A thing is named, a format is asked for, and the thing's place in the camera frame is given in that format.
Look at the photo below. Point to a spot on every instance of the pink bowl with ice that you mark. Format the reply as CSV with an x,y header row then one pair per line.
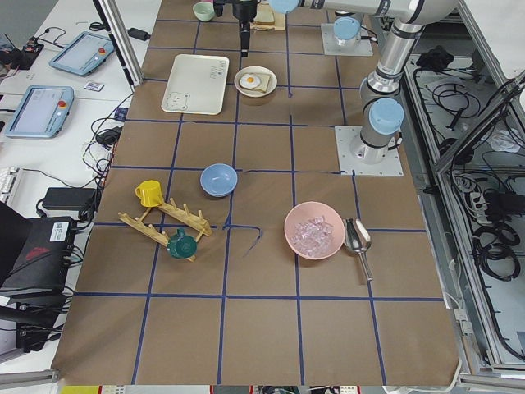
x,y
314,230

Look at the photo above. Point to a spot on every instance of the fried egg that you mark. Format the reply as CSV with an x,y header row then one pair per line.
x,y
249,81

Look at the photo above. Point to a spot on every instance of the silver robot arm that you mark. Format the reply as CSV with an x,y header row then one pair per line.
x,y
348,31
410,18

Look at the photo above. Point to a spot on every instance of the far teach pendant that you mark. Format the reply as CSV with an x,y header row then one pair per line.
x,y
84,54

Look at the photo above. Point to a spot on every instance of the aluminium frame post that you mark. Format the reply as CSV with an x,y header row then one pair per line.
x,y
111,18

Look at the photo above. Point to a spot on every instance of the black computer box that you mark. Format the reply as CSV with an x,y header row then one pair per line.
x,y
33,253

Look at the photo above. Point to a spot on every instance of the bread slice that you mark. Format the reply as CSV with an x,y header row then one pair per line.
x,y
265,80
264,16

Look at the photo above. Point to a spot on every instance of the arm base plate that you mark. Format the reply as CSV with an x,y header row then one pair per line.
x,y
357,158
355,47

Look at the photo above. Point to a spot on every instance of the near teach pendant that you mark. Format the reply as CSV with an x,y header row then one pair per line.
x,y
41,113

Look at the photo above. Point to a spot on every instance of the yellow mug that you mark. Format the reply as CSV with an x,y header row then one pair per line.
x,y
149,193

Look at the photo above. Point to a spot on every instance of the cream bear tray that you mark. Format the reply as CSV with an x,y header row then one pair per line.
x,y
196,85

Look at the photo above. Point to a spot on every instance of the cream round plate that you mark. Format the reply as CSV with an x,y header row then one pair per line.
x,y
255,69

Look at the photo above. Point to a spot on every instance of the wooden cutting board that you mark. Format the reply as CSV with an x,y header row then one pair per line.
x,y
278,26

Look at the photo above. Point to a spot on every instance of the metal scoop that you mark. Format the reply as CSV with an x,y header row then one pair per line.
x,y
358,241

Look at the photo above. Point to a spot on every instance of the black power adapter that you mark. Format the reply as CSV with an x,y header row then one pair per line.
x,y
68,199

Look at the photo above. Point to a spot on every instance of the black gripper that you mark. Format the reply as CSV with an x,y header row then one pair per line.
x,y
244,10

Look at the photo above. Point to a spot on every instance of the bread slice on plate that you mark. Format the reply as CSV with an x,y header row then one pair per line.
x,y
265,80

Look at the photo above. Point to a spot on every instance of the teach pendant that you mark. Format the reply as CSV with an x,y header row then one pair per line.
x,y
84,54
41,113

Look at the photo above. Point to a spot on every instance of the dark green mug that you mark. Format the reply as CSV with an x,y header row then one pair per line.
x,y
181,245

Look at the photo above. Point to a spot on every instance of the light green bowl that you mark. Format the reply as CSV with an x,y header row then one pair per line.
x,y
204,11

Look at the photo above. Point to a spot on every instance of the blue bowl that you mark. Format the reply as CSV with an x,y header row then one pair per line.
x,y
218,180

